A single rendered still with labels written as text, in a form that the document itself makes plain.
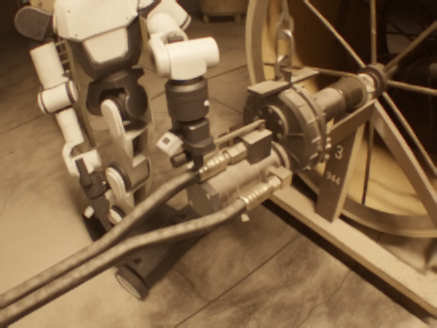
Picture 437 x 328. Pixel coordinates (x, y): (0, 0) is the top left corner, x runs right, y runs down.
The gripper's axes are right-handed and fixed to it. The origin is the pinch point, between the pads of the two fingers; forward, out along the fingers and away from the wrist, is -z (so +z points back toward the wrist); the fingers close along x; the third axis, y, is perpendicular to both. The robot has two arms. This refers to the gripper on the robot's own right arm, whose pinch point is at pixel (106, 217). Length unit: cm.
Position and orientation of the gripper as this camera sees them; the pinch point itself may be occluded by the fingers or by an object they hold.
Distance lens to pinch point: 120.1
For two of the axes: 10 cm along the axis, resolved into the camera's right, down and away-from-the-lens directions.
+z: -2.6, -9.1, -3.4
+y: 9.2, -3.3, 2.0
